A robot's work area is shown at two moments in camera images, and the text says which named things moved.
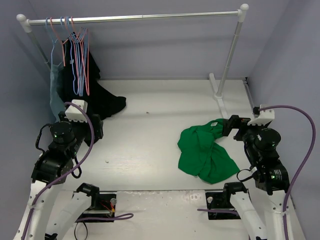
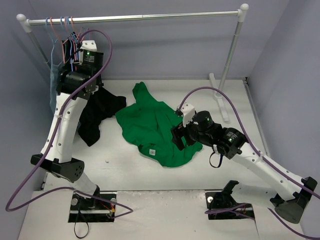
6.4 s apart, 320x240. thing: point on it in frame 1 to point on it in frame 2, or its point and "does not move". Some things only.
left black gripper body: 97,126 to 69,43
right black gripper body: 231,125 to 178,136
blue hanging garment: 57,105 does not move
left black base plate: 105,208 does not move
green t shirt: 200,156 to 148,123
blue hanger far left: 54,41 does not move
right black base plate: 220,200 does not move
